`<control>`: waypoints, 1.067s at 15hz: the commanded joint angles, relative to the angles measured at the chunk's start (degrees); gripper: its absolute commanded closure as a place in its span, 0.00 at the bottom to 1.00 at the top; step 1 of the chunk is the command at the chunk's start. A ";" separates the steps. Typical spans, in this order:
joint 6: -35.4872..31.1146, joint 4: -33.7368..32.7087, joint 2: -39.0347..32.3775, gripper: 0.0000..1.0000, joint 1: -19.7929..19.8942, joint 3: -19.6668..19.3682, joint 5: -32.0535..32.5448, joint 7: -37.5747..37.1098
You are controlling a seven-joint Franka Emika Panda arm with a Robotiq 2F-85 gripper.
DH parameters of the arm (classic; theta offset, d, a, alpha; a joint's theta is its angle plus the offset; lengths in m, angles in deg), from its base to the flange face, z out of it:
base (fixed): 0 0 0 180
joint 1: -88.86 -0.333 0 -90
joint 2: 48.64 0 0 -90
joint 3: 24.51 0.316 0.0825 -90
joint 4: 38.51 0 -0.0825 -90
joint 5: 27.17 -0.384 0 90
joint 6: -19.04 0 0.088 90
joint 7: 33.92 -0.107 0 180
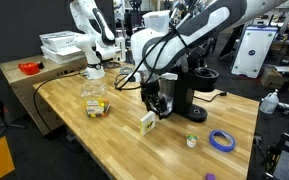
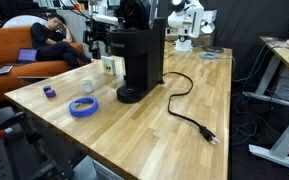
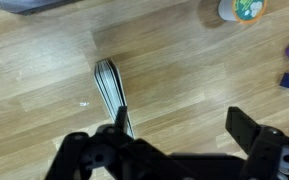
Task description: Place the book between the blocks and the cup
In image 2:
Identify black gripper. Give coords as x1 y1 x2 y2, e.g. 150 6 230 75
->
83 20 112 60

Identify small white book yellow print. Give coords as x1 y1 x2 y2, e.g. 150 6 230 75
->
100 55 117 76

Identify small white cup green rim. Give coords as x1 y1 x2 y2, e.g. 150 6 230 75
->
81 79 94 94

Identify grey cabinet with glass doors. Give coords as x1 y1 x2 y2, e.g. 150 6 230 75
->
56 9 117 61

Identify orange small container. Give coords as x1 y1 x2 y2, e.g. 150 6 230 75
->
73 2 86 12

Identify person in black clothes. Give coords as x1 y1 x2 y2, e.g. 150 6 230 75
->
29 13 95 69

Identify black Keurig coffee machine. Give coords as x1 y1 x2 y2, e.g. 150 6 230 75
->
107 0 167 104

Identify purple block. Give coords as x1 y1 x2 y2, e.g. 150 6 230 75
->
44 89 57 99

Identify purple laptop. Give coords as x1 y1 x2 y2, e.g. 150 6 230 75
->
16 48 38 65

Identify blue tape roll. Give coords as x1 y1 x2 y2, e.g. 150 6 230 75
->
68 96 100 119

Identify white round chair back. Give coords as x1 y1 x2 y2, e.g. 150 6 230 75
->
2 15 48 29

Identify orange sofa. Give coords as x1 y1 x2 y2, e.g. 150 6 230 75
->
0 26 85 109

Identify white labelled bin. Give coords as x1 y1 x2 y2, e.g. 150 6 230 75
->
73 155 125 180

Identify black metal stand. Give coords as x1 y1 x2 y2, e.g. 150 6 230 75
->
0 111 85 180

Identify wooden side desk white legs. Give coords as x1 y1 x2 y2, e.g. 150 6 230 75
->
243 35 289 174

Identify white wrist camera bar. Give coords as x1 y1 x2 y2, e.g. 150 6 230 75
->
89 13 120 26

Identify coiled black cable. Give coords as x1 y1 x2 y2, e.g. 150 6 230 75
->
195 45 225 54

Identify black power cord with plug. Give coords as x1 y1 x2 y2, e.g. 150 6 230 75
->
161 71 220 146

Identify blue floor cable bundle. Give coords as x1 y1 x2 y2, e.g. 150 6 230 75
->
230 93 268 148

